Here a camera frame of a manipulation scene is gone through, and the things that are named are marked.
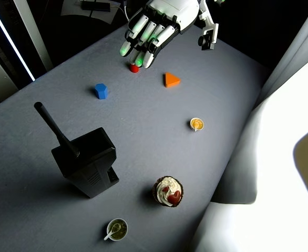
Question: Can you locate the bowl of green soup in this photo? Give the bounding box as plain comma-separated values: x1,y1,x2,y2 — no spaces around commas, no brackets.
103,218,129,242

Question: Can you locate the white cable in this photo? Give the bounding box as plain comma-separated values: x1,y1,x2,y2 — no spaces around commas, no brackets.
116,3,131,24

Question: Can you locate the toy cupcake with cream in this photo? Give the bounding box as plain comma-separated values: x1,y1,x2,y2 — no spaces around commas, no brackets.
152,175,184,208

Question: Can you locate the black power box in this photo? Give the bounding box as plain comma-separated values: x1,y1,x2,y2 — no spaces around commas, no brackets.
80,0,111,12

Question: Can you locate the white curtain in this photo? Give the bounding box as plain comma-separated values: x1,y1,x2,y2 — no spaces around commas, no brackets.
190,0,308,252

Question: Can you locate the orange triangle block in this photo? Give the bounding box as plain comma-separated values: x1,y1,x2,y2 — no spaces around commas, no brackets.
164,72,181,88

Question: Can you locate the blue hexagon block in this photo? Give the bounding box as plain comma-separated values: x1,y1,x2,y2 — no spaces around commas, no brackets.
94,83,109,100

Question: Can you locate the small cup with orange drink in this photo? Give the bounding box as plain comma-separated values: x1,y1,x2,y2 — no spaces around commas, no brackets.
190,117,205,132

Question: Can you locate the white post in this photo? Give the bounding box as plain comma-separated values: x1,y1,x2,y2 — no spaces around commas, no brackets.
13,0,54,71

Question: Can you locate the white paper sheet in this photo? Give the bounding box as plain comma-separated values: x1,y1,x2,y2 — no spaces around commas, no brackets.
60,0,118,23

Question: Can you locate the black wrist camera white bracket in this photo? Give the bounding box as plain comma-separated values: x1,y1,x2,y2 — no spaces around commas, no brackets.
197,4,220,51

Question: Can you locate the grey table cloth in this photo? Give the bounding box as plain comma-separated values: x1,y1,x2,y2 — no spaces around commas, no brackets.
0,12,272,252

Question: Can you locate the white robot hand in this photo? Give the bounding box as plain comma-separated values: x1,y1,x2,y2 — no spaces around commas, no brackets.
119,0,200,69

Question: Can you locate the white light strip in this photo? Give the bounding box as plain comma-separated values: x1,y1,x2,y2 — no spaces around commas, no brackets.
0,0,36,82

